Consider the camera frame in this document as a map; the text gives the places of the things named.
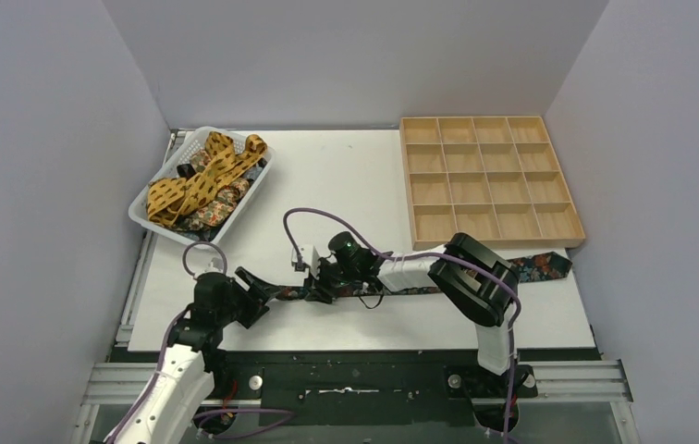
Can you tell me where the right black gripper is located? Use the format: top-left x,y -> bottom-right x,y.
304,256 -> 359,302

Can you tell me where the white plastic basket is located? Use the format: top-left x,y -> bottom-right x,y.
129,127 -> 276,245

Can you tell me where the wooden compartment tray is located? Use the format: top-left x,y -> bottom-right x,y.
399,116 -> 586,250

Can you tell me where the dark floral tie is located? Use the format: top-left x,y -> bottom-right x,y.
268,252 -> 572,304

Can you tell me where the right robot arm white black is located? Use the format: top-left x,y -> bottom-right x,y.
291,231 -> 519,376

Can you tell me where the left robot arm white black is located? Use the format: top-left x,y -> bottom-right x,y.
104,267 -> 277,443

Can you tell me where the beige floral tie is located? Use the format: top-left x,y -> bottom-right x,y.
171,148 -> 264,231

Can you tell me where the yellow patterned tie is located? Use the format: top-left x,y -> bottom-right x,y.
145,130 -> 268,231

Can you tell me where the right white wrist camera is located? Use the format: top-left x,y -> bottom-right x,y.
291,244 -> 320,276

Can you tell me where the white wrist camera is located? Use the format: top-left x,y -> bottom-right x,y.
291,244 -> 320,276
194,258 -> 227,278

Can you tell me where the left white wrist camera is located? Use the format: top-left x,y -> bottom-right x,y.
194,258 -> 227,278

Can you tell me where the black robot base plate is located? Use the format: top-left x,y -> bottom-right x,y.
210,351 -> 538,430

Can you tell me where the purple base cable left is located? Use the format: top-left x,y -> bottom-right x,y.
192,407 -> 296,441

